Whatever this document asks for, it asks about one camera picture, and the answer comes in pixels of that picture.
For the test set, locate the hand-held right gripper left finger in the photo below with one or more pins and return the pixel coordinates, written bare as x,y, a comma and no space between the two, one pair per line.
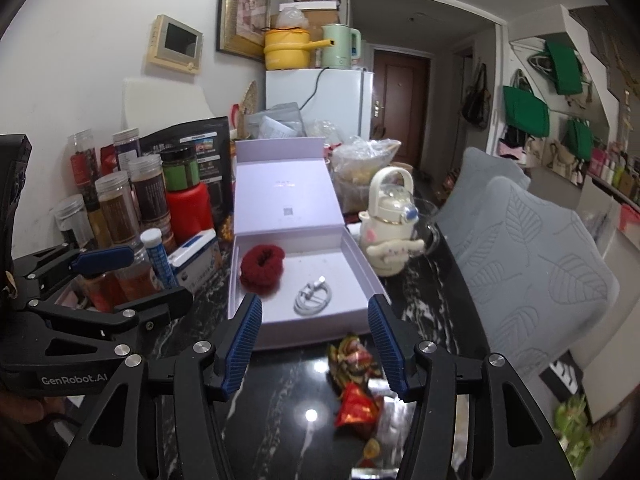
244,347

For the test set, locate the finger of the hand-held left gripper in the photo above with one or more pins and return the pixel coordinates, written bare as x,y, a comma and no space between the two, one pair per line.
105,260
160,302

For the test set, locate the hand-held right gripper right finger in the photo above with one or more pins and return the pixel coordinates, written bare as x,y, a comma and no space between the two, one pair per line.
387,352

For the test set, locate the red and gold snack packet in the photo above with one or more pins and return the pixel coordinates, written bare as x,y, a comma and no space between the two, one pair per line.
359,405

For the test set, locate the lavender gift box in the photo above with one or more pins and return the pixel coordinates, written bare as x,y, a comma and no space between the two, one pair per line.
287,200

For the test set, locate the person's left hand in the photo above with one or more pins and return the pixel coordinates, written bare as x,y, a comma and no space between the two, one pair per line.
22,409

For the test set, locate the green and gold candy packet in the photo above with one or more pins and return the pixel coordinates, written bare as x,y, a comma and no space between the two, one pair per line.
350,360

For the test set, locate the blue tablet tube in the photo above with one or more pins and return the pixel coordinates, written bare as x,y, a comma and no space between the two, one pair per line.
159,260

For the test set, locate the empty clear jar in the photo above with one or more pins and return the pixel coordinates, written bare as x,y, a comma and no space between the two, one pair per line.
72,220

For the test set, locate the white and blue medicine box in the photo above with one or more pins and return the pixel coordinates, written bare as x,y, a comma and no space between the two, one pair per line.
197,257

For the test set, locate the clear jar with brown label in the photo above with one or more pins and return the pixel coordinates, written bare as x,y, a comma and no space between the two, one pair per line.
150,195

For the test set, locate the dark red scrunchie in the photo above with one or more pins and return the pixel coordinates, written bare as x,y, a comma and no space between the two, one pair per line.
261,266

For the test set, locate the red plastic container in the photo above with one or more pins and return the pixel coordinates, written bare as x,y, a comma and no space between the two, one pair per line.
190,215

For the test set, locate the small orange candy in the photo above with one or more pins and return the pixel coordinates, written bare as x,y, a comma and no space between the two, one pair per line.
371,449

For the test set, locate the clear jar with red contents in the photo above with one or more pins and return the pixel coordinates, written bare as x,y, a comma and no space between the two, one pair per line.
84,160

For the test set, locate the clear jar with dark label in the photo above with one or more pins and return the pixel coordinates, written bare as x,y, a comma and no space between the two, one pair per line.
126,147

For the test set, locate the green label jar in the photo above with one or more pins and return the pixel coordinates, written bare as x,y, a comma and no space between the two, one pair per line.
179,170

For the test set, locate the cream water bottle with plush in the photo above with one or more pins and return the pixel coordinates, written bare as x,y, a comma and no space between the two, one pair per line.
392,220

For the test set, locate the clear glass cup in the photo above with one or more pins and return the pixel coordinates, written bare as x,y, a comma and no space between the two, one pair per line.
432,225

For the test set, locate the black snack bag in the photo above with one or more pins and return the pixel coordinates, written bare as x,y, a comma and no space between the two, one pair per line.
205,145

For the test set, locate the white board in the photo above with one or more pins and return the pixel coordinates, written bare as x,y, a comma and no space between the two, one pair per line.
160,105

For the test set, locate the grey leaf-pattern chair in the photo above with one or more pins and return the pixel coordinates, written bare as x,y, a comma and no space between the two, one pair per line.
487,165
530,270

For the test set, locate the black and white bag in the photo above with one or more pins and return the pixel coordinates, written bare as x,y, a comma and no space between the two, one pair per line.
562,375

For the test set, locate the clear plastic bag of food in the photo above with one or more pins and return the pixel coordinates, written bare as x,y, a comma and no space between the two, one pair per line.
362,165

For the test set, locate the green plant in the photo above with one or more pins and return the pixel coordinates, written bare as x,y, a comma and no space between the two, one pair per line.
574,430

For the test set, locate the woven straw trivet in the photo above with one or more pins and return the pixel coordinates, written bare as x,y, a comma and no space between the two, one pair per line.
248,107

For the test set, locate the grey mailer package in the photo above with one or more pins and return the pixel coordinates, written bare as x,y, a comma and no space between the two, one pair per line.
275,122

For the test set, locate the brown door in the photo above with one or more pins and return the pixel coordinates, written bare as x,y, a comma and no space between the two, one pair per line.
402,105

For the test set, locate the white fridge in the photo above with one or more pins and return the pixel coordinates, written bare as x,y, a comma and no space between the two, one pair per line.
335,100

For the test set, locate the dark hanging bag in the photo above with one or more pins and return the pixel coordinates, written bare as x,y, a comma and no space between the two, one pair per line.
475,100

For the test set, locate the green tote bag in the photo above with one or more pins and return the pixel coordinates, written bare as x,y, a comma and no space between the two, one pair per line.
579,140
525,112

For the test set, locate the yellow pot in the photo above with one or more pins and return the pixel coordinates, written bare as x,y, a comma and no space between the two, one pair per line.
287,50

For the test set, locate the gold framed picture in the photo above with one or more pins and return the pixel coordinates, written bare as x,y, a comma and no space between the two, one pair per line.
245,10

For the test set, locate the row of small bottles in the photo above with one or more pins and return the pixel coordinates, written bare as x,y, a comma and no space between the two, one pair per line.
617,172

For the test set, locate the light green kettle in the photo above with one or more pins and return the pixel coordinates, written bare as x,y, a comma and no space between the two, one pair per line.
339,47

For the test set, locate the cardboard box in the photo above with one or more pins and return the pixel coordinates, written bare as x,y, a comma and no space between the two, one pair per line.
320,22

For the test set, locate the beige wall intercom panel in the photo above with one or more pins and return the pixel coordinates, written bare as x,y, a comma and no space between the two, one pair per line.
175,42

